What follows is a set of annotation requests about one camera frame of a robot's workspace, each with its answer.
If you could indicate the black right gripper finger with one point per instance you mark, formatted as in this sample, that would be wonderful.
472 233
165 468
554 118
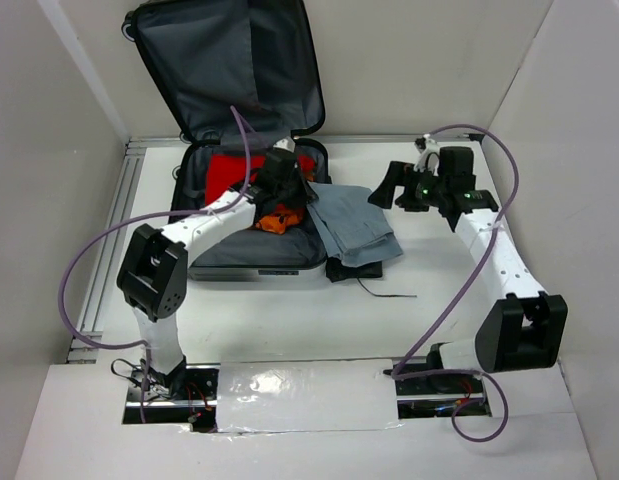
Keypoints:
398 173
383 195

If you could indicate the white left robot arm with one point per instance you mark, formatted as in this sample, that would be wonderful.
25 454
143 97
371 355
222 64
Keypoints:
154 270

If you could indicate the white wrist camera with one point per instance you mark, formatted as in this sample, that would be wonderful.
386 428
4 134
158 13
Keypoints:
429 150
286 143

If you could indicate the orange patterned towel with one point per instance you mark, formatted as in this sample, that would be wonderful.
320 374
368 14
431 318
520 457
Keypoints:
280 221

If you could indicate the red cloth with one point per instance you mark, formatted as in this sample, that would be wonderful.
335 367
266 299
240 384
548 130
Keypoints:
229 175

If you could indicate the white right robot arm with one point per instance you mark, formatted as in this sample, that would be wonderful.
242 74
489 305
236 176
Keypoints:
524 327

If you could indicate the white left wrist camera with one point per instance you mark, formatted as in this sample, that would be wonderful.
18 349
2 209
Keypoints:
286 143

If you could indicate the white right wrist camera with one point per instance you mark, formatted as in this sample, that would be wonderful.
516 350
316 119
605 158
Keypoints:
429 150

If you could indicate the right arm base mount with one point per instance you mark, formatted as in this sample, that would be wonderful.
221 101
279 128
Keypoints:
437 396

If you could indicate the light blue denim jeans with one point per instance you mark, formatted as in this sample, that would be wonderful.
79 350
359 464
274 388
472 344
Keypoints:
352 230

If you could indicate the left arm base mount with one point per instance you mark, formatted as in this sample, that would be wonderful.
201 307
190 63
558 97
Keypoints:
191 400

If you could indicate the aluminium frame rail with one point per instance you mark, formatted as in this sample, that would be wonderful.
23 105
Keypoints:
144 184

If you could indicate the black garment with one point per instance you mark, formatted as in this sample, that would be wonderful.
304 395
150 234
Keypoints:
336 272

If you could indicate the open grey-lined suitcase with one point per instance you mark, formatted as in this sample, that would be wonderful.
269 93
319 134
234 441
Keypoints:
237 76

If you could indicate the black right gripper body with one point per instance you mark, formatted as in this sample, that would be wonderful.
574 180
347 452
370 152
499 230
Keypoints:
405 185

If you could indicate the white taped cover sheet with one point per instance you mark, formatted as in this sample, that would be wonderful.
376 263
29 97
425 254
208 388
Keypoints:
314 396

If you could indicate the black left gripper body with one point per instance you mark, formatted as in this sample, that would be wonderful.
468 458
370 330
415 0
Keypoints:
293 193

